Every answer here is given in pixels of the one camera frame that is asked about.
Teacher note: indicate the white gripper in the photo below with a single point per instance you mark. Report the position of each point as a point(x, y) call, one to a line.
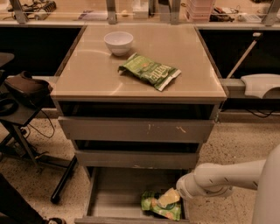
point(183, 186)

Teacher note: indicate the green rice chip bag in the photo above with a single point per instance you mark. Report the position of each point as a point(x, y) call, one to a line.
point(149, 202)

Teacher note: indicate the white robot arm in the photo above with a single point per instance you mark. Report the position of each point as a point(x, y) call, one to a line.
point(212, 180)

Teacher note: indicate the grey open bottom drawer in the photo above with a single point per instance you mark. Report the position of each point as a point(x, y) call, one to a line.
point(115, 196)

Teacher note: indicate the grey middle drawer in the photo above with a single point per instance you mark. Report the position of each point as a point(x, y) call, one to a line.
point(137, 159)

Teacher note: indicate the grey three-drawer cabinet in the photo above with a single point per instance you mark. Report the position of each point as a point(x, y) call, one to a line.
point(90, 85)

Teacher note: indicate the grey top drawer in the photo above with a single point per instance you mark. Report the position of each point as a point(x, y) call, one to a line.
point(136, 129)

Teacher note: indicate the green kettle chip bag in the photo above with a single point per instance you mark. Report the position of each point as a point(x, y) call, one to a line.
point(145, 69)

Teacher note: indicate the dark brown bag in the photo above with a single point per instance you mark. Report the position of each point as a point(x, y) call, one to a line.
point(28, 91)

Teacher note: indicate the person's dark shoe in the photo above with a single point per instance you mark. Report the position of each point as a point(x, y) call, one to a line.
point(55, 220)

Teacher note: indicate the person's dark trouser leg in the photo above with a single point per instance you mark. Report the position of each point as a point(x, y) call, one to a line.
point(14, 205)

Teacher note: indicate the white ceramic bowl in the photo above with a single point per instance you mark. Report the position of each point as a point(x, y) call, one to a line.
point(119, 42)

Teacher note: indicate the black office chair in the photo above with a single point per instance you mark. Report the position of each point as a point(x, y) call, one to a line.
point(15, 116)

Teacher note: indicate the white diagonal rod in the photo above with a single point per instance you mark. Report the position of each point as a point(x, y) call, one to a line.
point(256, 36)

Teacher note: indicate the pink stacked trays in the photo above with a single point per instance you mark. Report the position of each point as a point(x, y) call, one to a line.
point(199, 10)

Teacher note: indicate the white box on shelf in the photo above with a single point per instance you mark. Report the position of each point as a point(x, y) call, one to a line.
point(140, 9)

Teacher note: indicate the black power strip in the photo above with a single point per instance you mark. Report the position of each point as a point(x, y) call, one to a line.
point(48, 7)

